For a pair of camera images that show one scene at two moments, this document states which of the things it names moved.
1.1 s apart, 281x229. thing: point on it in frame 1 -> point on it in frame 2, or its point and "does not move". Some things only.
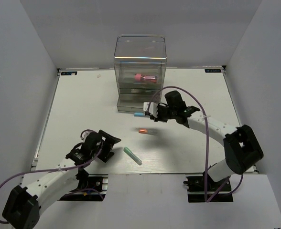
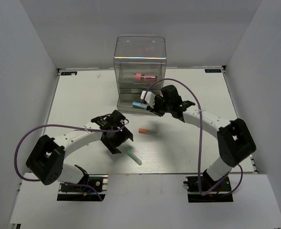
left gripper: [109, 141] -> [125, 134]
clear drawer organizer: [140, 63] does not move
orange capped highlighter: [150, 131] does not move
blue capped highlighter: [139, 114] -> [139, 105]
